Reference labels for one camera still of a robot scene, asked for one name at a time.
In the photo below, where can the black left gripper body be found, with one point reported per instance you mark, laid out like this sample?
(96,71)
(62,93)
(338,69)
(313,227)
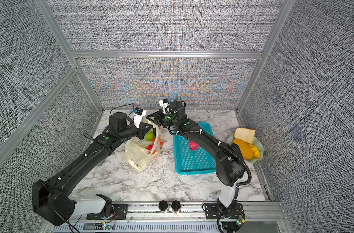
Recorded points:
(140,131)

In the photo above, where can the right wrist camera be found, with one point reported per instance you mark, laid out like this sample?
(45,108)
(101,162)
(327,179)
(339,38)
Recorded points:
(165,105)

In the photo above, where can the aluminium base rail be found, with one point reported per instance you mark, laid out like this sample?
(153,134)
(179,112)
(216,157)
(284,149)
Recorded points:
(194,217)

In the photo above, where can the yellow fruit pieces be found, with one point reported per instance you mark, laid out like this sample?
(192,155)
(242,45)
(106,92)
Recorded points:
(255,151)

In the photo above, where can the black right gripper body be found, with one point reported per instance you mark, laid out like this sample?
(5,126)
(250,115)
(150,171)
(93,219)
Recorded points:
(164,120)

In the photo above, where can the yellowish printed plastic bag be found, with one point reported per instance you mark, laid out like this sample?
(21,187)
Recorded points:
(139,152)

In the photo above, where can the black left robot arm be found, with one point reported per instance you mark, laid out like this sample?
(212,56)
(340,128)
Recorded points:
(50,198)

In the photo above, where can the black knob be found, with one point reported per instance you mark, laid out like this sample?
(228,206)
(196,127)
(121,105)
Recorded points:
(176,207)
(163,206)

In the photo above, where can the red apple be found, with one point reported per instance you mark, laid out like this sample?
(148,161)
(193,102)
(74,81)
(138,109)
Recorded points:
(193,146)

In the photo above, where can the bread slice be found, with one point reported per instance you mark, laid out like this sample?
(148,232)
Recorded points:
(247,135)

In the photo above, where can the right black knob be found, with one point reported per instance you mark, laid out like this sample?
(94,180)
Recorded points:
(176,207)

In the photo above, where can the left black knob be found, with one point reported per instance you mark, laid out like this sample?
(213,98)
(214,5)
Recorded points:
(163,206)

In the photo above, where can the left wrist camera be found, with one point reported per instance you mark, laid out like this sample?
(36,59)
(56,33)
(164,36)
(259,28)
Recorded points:
(139,114)

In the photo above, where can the green circuit board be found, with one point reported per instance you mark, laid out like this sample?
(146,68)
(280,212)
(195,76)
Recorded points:
(103,226)

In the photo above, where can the green apple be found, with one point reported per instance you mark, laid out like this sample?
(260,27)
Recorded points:
(149,136)

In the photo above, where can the light green plate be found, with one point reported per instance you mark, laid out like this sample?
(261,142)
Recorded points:
(255,142)

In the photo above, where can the right circuit board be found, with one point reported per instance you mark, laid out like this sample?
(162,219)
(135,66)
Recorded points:
(238,223)

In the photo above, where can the round orange bun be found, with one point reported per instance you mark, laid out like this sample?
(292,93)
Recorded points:
(244,148)

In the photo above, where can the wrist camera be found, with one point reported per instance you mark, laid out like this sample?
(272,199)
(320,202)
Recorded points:
(165,105)
(139,114)

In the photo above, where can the teal plastic basket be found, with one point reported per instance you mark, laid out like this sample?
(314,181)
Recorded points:
(191,162)

